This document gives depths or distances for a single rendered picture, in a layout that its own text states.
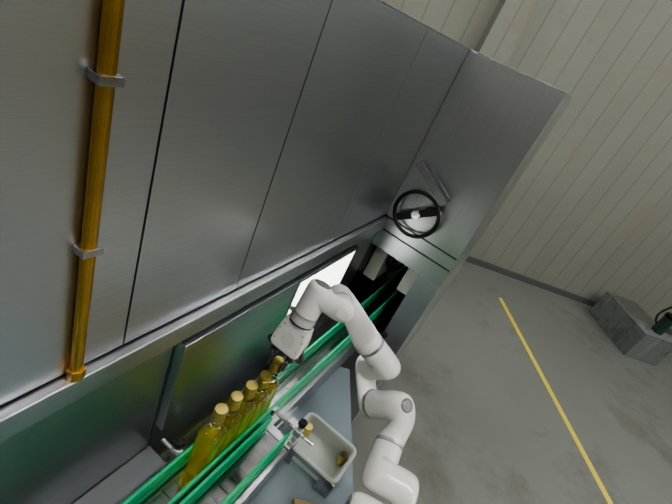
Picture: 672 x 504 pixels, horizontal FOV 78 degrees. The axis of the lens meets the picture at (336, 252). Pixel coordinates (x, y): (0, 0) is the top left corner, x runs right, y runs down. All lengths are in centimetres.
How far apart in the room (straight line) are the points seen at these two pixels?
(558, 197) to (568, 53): 159
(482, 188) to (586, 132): 377
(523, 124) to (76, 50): 146
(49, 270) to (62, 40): 31
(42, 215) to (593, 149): 536
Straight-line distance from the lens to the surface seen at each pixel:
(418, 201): 184
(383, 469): 129
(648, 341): 608
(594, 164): 567
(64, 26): 56
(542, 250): 596
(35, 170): 61
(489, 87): 175
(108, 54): 57
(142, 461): 140
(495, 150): 175
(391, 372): 131
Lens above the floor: 210
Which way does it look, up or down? 29 degrees down
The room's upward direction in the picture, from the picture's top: 25 degrees clockwise
